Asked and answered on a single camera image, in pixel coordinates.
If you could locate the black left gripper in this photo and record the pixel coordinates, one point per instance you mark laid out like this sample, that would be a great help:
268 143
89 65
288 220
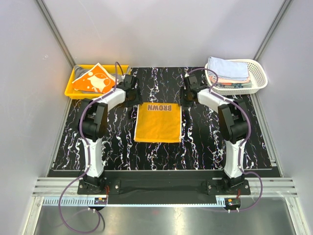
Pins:
138 101

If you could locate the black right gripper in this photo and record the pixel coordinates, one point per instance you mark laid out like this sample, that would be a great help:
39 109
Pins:
183 102

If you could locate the brown yellow bear towel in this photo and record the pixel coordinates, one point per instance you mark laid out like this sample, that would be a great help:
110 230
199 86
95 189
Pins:
158 123

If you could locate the orange white patterned towel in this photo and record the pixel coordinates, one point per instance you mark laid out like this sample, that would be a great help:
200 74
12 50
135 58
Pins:
97 80

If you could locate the white waffle towel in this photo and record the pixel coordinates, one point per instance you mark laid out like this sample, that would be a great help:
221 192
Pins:
228 69

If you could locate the grey towel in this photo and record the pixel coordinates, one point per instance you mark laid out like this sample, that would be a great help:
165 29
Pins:
79 71

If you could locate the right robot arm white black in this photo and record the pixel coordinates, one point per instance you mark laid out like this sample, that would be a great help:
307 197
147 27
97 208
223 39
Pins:
234 126

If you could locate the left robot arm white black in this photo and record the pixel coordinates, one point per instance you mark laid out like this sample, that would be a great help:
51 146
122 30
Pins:
92 126

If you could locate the patterned folded towel in basket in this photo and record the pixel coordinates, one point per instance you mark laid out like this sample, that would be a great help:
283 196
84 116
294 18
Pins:
234 85

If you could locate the pink folded towel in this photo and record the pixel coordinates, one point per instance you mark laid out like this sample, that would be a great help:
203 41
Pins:
224 81

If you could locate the white perforated plastic basket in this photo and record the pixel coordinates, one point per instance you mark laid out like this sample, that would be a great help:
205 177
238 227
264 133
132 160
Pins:
257 76

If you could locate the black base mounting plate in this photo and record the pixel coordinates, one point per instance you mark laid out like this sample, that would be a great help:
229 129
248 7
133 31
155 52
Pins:
162 198

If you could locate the left small electronics board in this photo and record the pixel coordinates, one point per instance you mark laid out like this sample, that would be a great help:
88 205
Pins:
100 201

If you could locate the small electronics board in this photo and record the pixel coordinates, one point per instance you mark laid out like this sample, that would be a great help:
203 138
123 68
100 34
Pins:
233 203
100 201

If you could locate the right small electronics board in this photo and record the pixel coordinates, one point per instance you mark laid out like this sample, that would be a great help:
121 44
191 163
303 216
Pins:
233 203

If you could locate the aluminium frame rail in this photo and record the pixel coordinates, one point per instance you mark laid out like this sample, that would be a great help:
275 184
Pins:
269 187

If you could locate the white slotted cable duct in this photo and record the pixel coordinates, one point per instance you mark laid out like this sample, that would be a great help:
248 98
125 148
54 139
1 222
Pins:
68 201

